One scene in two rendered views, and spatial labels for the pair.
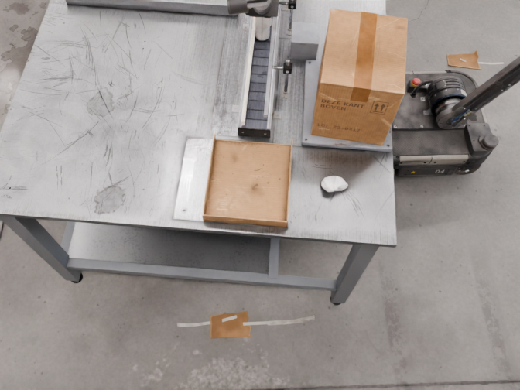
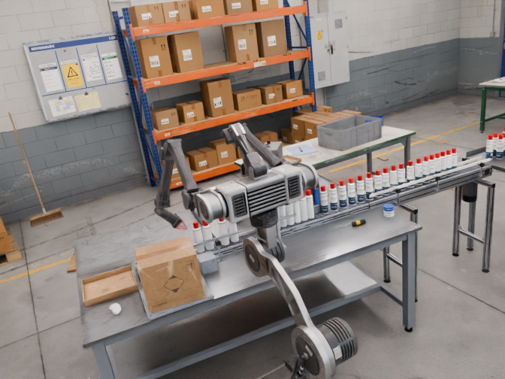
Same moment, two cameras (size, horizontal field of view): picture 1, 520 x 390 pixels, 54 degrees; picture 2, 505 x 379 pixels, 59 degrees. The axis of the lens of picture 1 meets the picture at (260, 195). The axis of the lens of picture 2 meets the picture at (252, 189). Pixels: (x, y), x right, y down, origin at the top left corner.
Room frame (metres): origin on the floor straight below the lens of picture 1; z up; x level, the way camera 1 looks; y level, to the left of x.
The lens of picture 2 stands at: (0.72, -2.45, 2.22)
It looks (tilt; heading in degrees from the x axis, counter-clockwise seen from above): 21 degrees down; 67
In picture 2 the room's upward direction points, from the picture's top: 8 degrees counter-clockwise
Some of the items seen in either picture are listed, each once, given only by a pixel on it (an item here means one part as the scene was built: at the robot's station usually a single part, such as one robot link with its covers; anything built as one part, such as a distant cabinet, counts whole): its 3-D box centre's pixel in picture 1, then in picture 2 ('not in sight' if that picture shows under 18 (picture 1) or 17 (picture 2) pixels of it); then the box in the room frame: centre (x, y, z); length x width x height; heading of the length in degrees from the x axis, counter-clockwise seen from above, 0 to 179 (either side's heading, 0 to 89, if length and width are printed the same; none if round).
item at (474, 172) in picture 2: not in sight; (428, 228); (3.18, -0.09, 0.47); 1.17 x 0.38 x 0.94; 177
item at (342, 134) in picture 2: not in sight; (349, 131); (3.59, 1.44, 0.91); 0.60 x 0.40 x 0.22; 7
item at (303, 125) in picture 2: not in sight; (319, 133); (4.56, 3.52, 0.32); 1.20 x 0.83 x 0.64; 92
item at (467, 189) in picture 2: not in sight; (468, 180); (3.72, 0.00, 0.71); 0.15 x 0.12 x 0.34; 87
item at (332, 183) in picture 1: (334, 184); (115, 308); (0.77, -0.23, 0.85); 0.08 x 0.07 x 0.04; 68
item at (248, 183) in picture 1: (249, 178); (109, 284); (0.78, 0.04, 0.85); 0.30 x 0.26 x 0.04; 177
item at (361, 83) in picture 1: (357, 78); (169, 272); (1.08, -0.30, 0.99); 0.30 x 0.24 x 0.27; 172
